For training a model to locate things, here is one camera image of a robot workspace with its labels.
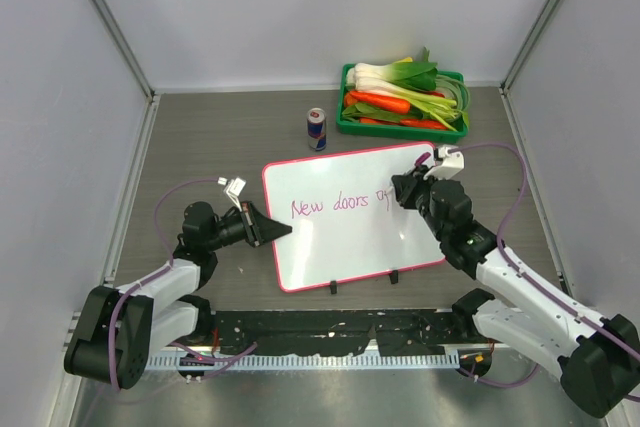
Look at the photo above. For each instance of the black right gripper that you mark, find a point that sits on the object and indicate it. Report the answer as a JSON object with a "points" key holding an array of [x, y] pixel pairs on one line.
{"points": [[405, 187]]}

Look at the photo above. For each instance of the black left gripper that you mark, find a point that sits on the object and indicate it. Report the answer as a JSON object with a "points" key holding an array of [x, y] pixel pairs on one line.
{"points": [[270, 229]]}

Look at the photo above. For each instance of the purple capped marker pen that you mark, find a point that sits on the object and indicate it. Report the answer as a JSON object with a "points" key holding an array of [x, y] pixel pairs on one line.
{"points": [[422, 159]]}

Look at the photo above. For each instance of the pink framed whiteboard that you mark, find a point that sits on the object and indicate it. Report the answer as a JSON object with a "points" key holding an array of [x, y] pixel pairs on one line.
{"points": [[346, 224]]}

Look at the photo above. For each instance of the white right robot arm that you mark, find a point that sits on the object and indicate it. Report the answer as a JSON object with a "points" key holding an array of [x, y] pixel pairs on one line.
{"points": [[595, 358]]}

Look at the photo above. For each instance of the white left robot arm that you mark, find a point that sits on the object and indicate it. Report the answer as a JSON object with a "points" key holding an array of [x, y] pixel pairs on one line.
{"points": [[120, 328]]}

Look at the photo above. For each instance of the green plastic tray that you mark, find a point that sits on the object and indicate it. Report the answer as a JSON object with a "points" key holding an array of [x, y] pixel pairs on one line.
{"points": [[434, 125]]}

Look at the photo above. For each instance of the orange carrot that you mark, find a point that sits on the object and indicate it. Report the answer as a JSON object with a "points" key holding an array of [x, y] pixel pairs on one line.
{"points": [[387, 103]]}

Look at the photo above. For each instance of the green onion bunch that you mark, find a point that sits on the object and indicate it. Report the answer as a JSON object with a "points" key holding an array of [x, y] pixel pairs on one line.
{"points": [[447, 103]]}

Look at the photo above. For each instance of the red bull can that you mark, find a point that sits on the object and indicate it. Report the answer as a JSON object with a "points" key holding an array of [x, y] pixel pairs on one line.
{"points": [[316, 129]]}

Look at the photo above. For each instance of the bok choy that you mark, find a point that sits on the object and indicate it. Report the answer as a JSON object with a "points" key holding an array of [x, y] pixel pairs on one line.
{"points": [[418, 75]]}

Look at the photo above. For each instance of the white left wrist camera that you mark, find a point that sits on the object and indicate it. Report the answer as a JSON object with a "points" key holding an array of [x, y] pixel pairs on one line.
{"points": [[232, 189]]}

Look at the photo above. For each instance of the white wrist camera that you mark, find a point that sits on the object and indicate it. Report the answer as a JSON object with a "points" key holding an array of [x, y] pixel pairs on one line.
{"points": [[449, 161], [232, 189]]}

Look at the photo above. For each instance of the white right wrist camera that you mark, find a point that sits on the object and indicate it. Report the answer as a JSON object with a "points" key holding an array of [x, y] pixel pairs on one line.
{"points": [[449, 161]]}

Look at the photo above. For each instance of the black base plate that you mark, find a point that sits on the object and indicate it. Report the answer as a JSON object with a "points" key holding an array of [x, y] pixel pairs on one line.
{"points": [[336, 333]]}

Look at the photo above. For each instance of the white slotted cable duct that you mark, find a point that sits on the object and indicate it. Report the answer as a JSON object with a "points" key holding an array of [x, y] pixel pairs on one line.
{"points": [[369, 360]]}

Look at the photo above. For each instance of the left aluminium frame post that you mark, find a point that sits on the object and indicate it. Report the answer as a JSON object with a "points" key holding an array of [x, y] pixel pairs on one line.
{"points": [[116, 34]]}

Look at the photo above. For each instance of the aluminium frame post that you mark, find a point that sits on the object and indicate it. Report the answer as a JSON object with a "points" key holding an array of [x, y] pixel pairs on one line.
{"points": [[116, 34], [534, 35]]}

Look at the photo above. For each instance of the right aluminium frame post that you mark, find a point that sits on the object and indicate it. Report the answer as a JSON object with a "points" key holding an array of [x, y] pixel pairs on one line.
{"points": [[534, 35]]}

